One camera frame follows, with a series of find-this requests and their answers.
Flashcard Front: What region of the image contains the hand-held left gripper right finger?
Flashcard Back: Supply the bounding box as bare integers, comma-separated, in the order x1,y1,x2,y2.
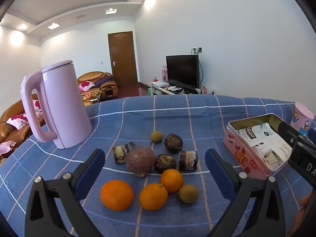
205,149,288,237

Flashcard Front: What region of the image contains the blue checked blanket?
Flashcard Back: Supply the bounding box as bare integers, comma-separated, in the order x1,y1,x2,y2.
0,94,316,237

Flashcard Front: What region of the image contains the pink tin box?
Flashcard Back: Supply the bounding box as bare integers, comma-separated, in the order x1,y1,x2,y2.
223,113,297,179

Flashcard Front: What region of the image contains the pink floral cushion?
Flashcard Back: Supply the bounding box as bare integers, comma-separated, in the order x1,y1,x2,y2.
79,81,95,92

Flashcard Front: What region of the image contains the pink cartoon cup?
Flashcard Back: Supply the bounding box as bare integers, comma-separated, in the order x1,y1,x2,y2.
290,102,315,137

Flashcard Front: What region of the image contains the white television stand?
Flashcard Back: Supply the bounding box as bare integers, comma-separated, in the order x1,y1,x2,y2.
146,81,213,96

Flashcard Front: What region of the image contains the brown-green kiwi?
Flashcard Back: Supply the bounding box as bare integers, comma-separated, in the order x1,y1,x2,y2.
178,185,200,204
150,131,164,144

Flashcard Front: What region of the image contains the large purple taro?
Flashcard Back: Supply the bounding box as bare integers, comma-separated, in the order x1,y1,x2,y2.
125,142,153,177

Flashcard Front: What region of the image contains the cluttered coffee table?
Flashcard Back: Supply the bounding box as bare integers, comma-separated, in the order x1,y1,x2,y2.
83,90,103,103

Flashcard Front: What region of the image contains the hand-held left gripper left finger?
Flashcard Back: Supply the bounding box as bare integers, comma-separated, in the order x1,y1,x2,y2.
25,149,106,237

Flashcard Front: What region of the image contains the dark round beet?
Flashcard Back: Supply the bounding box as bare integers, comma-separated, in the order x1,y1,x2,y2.
154,154,176,174

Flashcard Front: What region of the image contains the brown wooden door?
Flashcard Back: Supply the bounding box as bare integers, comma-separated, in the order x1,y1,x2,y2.
108,31,138,89

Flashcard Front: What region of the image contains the pink floral cloth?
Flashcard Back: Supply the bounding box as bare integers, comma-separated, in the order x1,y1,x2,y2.
6,99,41,130

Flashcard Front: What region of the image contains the brown leather sofa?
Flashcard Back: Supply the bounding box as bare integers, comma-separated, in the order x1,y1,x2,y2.
0,94,46,158

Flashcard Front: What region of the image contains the black television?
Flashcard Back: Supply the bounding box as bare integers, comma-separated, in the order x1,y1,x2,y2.
166,55,199,89

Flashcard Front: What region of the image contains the person's right hand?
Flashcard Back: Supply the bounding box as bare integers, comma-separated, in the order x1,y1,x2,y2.
291,192,313,237

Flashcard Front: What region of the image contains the brown leather armchair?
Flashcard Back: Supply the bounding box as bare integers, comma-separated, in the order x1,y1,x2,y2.
77,71,119,102

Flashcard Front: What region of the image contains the brown cake piece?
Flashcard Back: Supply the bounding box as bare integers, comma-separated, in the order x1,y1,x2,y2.
178,150,198,172

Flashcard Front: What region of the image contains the small orange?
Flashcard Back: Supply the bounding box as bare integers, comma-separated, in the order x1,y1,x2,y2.
160,168,184,194
139,183,169,211

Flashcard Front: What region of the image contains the large orange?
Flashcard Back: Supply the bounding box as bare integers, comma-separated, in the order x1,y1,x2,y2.
100,180,135,211

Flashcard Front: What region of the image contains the purple cloth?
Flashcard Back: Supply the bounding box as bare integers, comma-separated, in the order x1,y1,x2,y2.
95,75,115,87

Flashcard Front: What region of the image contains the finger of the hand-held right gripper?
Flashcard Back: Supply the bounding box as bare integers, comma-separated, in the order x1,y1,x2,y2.
278,121,316,154

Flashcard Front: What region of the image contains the black power cable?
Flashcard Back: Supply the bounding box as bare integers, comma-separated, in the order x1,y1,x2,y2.
198,53,204,89

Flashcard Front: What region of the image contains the pink electric kettle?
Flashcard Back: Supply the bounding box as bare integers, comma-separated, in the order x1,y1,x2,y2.
20,60,93,149

